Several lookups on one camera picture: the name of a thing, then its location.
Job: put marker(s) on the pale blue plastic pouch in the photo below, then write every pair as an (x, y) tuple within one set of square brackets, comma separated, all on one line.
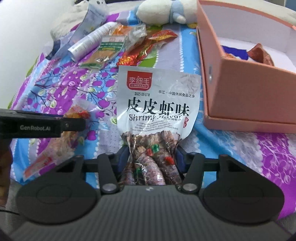
[(96, 15)]

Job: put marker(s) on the pink cardboard box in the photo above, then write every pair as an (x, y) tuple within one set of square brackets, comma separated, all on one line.
[(244, 95)]

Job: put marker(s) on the blue white cabbage snack bag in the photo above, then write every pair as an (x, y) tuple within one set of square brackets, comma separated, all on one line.
[(235, 53)]

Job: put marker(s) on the red spicy strip packet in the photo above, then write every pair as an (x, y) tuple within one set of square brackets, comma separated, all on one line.
[(163, 36)]

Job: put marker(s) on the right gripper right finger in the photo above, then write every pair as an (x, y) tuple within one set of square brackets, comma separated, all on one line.
[(192, 164)]

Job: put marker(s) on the shrimp flavor snack bag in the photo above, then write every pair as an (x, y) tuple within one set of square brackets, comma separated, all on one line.
[(156, 109)]

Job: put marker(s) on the grey duvet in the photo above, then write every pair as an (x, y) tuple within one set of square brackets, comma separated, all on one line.
[(68, 20)]

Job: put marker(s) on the colourful floral bed sheet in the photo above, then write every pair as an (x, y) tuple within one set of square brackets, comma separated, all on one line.
[(52, 86)]

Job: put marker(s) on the orange tofu snack packet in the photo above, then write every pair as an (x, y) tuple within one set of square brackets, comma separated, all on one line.
[(62, 148)]

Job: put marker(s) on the person's left hand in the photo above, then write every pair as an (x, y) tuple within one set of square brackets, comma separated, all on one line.
[(6, 162)]

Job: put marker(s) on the white spray bottle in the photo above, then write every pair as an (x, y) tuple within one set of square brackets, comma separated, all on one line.
[(91, 41)]

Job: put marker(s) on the white blue plush toy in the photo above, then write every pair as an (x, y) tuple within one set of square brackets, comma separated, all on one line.
[(167, 12)]

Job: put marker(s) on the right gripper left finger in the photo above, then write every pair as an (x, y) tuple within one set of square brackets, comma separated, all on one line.
[(110, 165)]

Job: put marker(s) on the green pickled vegetable packet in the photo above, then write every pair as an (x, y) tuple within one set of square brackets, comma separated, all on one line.
[(108, 49)]

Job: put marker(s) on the dark red foil snack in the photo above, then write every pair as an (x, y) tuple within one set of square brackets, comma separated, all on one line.
[(258, 54)]

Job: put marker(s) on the grey clear snack packet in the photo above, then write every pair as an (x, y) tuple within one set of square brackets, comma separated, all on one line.
[(135, 37)]

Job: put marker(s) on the red orange snack packet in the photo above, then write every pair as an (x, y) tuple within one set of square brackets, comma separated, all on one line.
[(134, 57)]

